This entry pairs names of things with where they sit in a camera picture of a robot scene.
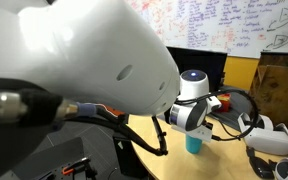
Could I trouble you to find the black computer tower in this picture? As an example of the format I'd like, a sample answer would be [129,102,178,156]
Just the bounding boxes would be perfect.
[112,133,150,179]

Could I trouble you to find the black looped wrist cable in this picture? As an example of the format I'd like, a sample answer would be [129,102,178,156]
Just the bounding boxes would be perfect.
[173,88,261,142]

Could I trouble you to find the white VR headset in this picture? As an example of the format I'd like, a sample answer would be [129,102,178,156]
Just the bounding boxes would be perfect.
[237,112,288,157]

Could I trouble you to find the black clamp with orange handle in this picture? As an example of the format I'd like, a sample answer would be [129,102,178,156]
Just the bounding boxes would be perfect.
[62,157,98,180]

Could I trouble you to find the black computer monitor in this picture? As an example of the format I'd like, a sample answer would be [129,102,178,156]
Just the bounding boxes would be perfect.
[165,45,229,94]

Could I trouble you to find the whiteboard with handwriting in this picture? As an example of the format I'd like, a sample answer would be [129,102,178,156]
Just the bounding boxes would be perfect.
[123,0,288,59]

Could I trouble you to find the teal plastic cup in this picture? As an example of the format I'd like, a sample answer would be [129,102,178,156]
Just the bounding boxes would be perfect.
[184,134,203,155]

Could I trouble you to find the brown wooden box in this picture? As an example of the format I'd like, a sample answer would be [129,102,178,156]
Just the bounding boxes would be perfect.
[249,51,288,129]

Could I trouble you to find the colourful toy blocks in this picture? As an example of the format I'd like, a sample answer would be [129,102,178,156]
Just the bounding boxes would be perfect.
[215,93,232,113]

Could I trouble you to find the black controller strap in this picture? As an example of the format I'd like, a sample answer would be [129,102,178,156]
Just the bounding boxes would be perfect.
[245,145,278,180]

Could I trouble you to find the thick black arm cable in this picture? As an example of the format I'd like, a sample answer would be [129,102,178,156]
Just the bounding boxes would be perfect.
[0,89,169,157]

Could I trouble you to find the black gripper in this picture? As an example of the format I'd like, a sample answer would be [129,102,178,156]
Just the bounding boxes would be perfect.
[201,119,215,132]

